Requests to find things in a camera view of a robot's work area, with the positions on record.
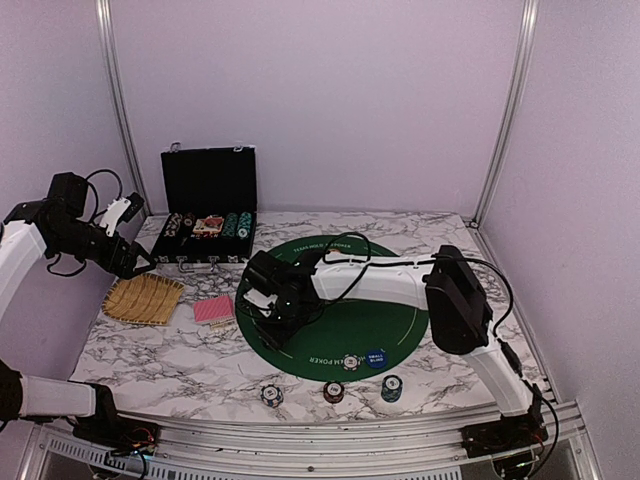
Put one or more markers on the left aluminium frame post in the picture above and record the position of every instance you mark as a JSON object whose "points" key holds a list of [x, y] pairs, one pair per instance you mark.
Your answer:
{"points": [[109, 49]]}

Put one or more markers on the red black chip stack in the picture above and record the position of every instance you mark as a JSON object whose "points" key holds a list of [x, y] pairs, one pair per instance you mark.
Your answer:
{"points": [[333, 392]]}

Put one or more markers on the aluminium front rail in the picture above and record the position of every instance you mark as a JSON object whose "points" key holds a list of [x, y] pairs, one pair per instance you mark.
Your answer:
{"points": [[417, 447]]}

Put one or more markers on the red-backed card deck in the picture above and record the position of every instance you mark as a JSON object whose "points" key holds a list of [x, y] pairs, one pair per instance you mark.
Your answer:
{"points": [[214, 310]]}

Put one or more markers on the right aluminium frame post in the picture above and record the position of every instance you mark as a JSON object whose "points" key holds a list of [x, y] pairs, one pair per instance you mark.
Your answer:
{"points": [[515, 92]]}

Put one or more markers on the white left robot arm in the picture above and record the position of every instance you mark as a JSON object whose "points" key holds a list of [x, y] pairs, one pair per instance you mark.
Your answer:
{"points": [[44, 229]]}

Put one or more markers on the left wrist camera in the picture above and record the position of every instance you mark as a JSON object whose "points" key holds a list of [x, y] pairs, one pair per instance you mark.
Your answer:
{"points": [[120, 210]]}

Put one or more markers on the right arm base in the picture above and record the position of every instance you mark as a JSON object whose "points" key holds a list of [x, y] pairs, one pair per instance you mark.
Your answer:
{"points": [[503, 435]]}

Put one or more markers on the woven bamboo tray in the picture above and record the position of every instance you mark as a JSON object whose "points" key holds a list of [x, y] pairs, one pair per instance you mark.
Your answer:
{"points": [[147, 299]]}

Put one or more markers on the brown chips in case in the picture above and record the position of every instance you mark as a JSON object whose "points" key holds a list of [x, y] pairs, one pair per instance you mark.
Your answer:
{"points": [[188, 219]]}

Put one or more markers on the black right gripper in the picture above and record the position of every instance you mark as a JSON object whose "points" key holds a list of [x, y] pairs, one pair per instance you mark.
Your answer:
{"points": [[275, 337]]}

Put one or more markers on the blue small blind button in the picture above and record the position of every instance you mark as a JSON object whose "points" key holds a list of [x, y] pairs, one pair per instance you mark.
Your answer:
{"points": [[376, 359]]}

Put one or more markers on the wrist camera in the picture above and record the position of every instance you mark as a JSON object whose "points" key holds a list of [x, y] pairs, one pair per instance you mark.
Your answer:
{"points": [[120, 210], [265, 275]]}

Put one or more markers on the blue white chip stack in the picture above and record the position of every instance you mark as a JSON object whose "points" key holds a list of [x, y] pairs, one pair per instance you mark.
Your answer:
{"points": [[271, 395]]}

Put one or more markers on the aluminium frame post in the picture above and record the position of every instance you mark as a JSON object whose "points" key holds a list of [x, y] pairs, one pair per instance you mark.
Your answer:
{"points": [[515, 92], [109, 49]]}

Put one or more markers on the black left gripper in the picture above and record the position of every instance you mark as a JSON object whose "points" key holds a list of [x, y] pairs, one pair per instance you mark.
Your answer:
{"points": [[123, 269]]}

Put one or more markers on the card deck in case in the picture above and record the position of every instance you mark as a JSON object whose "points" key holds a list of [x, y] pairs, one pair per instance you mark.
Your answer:
{"points": [[201, 230]]}

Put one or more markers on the blue chips in case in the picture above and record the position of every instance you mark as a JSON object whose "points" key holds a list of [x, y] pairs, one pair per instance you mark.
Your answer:
{"points": [[173, 225]]}

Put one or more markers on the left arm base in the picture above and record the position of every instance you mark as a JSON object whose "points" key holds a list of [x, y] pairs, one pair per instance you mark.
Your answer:
{"points": [[121, 434]]}

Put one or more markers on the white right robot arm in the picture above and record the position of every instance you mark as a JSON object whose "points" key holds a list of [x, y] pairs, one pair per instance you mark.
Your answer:
{"points": [[445, 286]]}

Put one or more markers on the green chips row in case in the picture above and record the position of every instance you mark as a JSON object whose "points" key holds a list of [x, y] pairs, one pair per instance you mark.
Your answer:
{"points": [[230, 225]]}

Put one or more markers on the teal chips row in case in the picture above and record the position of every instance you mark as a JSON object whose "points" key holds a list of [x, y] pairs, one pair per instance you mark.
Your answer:
{"points": [[244, 225]]}

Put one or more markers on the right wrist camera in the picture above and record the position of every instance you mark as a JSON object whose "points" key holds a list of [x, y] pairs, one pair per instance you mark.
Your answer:
{"points": [[265, 275]]}

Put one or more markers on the blue gold card box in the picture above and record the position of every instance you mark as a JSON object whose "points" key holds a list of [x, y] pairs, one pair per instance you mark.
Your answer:
{"points": [[222, 326]]}

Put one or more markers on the round green poker mat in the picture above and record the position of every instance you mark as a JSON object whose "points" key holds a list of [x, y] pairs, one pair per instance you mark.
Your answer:
{"points": [[351, 326]]}

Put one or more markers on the black poker chip case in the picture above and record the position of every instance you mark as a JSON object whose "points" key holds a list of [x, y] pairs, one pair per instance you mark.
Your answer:
{"points": [[208, 181]]}

